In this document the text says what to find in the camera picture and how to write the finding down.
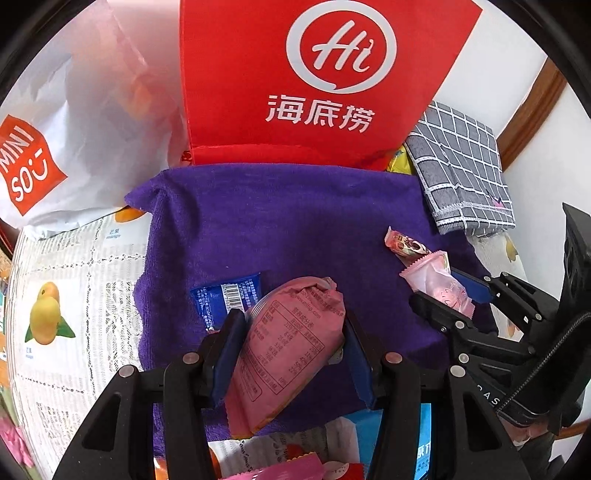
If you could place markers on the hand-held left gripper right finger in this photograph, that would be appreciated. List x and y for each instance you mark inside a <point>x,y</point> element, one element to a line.
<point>358,360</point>

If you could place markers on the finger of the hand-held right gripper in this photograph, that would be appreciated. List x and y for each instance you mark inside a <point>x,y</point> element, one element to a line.
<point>434,311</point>
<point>471,286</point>

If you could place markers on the wooden door frame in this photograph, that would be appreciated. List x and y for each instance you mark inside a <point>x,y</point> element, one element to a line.
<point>531,115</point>

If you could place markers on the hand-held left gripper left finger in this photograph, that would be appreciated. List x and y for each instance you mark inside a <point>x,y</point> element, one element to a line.
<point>228,350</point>

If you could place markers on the grey checked folded cloth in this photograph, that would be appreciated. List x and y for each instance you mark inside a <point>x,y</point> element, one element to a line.
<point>461,157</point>

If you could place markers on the red paper bag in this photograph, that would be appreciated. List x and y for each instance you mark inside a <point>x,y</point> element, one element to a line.
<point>231,92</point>

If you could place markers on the blue snack packet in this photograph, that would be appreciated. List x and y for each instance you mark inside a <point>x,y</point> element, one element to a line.
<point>221,297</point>

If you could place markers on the brown pink snack bar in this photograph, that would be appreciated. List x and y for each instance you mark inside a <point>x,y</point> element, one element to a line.
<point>406,244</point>

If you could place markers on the bright pink snack packet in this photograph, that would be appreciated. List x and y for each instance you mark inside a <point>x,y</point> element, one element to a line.
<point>268,468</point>

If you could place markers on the blue tissue pack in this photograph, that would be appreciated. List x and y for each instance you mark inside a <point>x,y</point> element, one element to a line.
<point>369,417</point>

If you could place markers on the yellow plastic wrapper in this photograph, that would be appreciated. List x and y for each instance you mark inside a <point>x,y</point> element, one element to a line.
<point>399,161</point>

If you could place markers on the pink cloth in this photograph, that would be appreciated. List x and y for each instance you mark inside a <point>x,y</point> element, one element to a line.
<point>14,443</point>

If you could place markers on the large pink snack packet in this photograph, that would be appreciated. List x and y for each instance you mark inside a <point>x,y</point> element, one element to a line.
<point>286,341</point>

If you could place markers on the pink white snack packet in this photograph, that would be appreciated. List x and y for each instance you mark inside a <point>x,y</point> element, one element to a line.
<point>438,284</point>

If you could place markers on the purple towel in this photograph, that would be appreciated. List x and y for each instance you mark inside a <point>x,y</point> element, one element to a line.
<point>277,221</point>

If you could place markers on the white plastic bag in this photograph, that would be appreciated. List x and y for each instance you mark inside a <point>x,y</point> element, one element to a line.
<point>92,161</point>

